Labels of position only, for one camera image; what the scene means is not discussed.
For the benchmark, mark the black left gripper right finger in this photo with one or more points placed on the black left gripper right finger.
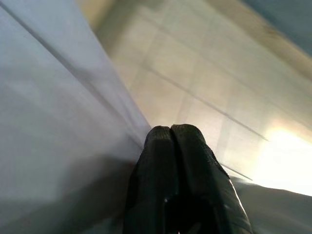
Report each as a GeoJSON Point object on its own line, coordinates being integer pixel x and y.
{"type": "Point", "coordinates": [202, 180]}

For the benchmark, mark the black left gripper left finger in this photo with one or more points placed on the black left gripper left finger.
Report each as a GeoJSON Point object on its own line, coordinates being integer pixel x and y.
{"type": "Point", "coordinates": [153, 175]}

